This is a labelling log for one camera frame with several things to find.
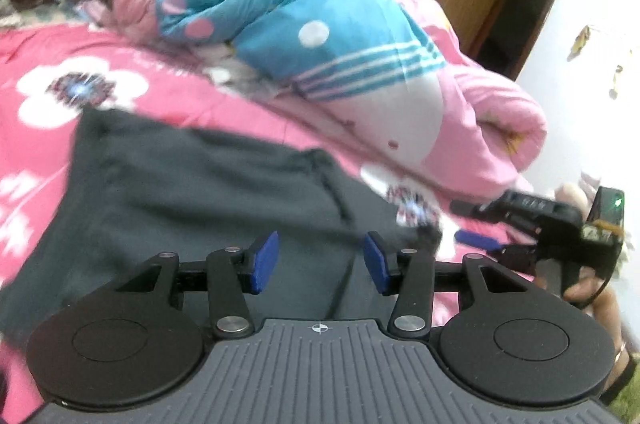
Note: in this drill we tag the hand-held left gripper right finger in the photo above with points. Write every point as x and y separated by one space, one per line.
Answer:
377 261

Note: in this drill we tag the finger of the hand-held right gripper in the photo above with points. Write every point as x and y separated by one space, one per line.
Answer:
475 238
470 208

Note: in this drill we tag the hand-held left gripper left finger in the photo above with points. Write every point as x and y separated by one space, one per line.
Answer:
262 261

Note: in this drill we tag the dark grey pants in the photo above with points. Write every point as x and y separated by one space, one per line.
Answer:
175 184

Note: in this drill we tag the person's right forearm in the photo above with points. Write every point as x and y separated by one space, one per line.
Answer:
612 336

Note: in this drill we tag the person's right hand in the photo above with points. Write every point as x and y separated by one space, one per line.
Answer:
595 299

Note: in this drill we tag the cream folded cloth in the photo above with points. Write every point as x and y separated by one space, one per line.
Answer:
570 194

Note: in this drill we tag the grey white crumpled sheet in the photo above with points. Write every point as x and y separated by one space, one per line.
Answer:
245 76

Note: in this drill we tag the pink and blue quilt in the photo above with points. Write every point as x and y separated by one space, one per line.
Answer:
325 28

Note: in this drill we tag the pink floral blanket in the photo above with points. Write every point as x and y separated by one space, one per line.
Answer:
45 53

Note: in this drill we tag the small wall ornament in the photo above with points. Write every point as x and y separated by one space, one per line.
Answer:
616 81

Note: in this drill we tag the yellow wall decoration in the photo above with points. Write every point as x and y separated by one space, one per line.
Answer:
582 43

